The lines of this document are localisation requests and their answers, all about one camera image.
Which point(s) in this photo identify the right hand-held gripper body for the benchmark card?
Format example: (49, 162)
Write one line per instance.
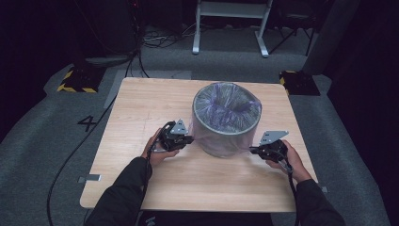
(273, 150)

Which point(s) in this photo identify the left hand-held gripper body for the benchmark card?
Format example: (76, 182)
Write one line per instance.
(172, 139)

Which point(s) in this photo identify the green plastic bin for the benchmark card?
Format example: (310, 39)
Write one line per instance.
(219, 149)

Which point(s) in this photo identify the purple plastic bag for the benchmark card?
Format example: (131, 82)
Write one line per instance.
(226, 106)

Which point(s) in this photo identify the person's left hand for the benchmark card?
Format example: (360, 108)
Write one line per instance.
(155, 155)

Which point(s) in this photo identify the person's right hand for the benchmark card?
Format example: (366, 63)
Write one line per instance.
(296, 166)

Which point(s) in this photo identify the small grey tape piece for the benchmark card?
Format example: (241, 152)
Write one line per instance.
(325, 189)

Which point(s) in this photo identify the black yellow striped base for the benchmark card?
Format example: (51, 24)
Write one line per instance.
(299, 83)
(81, 80)

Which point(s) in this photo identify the grey tape strip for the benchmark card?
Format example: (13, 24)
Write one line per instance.
(91, 178)

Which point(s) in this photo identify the black tripod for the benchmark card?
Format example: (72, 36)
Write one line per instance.
(295, 25)

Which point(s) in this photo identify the grey column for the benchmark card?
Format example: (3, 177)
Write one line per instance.
(332, 34)

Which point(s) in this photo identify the white metal stand frame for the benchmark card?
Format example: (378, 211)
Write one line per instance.
(230, 9)

